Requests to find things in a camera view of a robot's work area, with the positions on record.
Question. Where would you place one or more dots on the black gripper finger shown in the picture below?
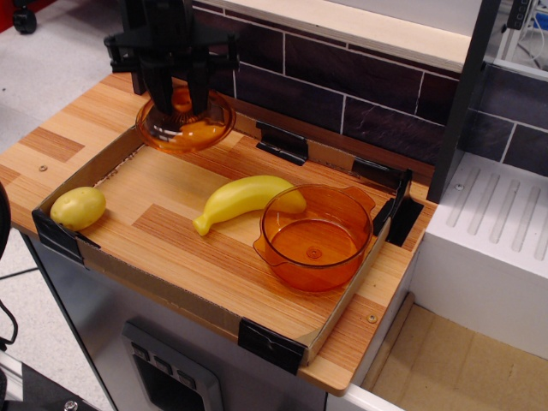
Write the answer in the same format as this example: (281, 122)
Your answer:
(198, 81)
(158, 82)

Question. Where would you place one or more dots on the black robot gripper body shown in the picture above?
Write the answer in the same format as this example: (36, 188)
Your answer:
(162, 38)

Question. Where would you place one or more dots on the orange transparent pot lid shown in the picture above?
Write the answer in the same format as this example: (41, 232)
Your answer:
(183, 131)

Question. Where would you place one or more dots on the orange transparent plastic pot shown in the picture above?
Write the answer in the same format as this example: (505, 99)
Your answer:
(315, 237)

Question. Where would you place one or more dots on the cardboard fence with black tape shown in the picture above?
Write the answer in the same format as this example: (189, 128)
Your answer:
(145, 240)

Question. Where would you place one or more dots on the yellow plastic banana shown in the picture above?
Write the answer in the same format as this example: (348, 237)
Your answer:
(248, 194)

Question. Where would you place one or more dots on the black caster wheel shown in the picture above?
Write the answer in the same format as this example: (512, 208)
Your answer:
(24, 21)

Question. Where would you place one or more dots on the yellow toy potato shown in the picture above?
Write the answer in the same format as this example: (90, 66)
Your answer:
(79, 208)

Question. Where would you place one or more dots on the white toy sink drainboard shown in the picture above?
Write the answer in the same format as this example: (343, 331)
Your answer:
(483, 259)

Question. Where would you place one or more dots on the black corner post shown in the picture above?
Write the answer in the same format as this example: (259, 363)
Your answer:
(138, 83)

